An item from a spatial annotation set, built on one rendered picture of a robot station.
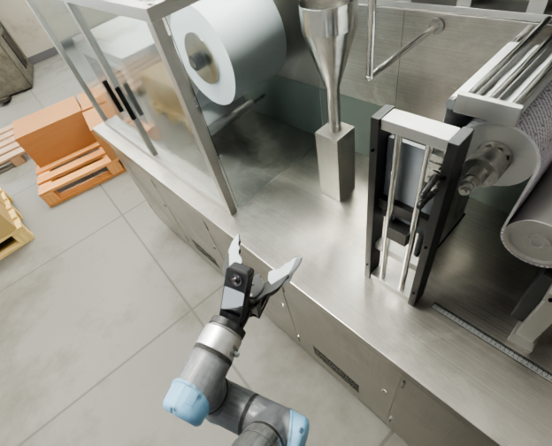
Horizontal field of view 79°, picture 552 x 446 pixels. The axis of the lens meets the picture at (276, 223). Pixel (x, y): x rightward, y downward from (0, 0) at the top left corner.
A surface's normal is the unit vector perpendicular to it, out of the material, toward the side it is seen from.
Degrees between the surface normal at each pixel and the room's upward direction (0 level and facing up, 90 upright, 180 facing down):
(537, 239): 90
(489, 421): 0
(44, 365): 0
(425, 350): 0
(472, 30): 90
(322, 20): 90
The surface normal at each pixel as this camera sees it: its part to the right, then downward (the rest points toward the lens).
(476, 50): -0.70, 0.61
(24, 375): -0.18, -0.65
